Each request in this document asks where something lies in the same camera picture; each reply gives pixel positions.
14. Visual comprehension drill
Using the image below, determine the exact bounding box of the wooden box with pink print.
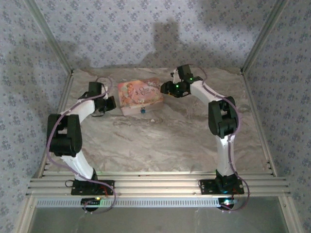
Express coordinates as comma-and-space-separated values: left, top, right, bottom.
117, 77, 165, 117

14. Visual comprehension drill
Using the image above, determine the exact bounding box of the blue floral backdrop cloth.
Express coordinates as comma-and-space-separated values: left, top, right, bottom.
0, 0, 71, 233
31, 0, 285, 70
245, 0, 311, 233

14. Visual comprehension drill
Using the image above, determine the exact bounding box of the small controller circuit board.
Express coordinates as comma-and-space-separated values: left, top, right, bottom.
218, 198, 238, 209
81, 198, 103, 207

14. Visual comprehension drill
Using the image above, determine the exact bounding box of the aluminium table side rail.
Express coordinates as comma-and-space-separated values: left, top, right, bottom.
31, 71, 75, 179
242, 71, 279, 179

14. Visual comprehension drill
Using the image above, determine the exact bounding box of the aluminium vertical frame post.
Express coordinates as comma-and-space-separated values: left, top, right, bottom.
24, 0, 74, 75
240, 0, 291, 75

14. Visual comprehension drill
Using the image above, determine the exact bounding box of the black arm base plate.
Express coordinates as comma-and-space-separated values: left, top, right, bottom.
199, 179, 245, 195
71, 180, 115, 196

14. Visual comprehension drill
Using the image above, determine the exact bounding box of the aluminium mounting rail beam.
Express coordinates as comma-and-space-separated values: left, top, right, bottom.
25, 171, 292, 198

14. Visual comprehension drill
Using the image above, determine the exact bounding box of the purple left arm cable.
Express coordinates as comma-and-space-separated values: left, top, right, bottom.
46, 76, 118, 216

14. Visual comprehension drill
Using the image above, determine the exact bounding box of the grey slotted cable duct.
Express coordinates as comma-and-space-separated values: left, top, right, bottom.
35, 197, 285, 208

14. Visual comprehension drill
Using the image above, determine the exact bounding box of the aluminium frame leg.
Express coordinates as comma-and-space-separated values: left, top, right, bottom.
279, 196, 304, 233
18, 196, 37, 233

